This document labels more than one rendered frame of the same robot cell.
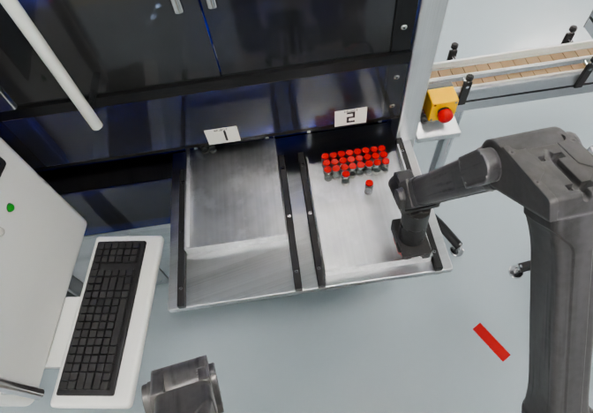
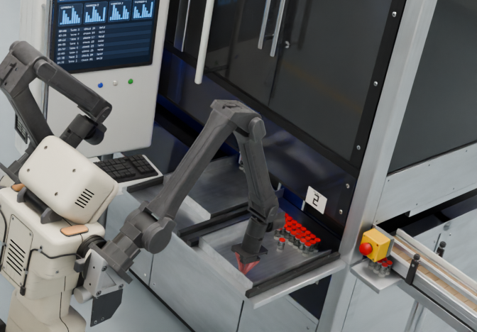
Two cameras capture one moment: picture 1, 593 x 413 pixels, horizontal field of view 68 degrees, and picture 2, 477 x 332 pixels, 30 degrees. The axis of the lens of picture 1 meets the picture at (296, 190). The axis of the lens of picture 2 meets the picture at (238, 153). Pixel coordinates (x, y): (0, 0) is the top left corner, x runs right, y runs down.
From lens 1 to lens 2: 2.18 m
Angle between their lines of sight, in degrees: 41
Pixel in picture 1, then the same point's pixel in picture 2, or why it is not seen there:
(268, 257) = (189, 218)
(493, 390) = not seen: outside the picture
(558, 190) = (221, 102)
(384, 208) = (272, 261)
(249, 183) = (236, 194)
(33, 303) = not seen: hidden behind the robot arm
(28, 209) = (135, 93)
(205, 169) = (228, 172)
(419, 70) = (360, 191)
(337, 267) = (206, 241)
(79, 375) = not seen: hidden behind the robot
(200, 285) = (147, 195)
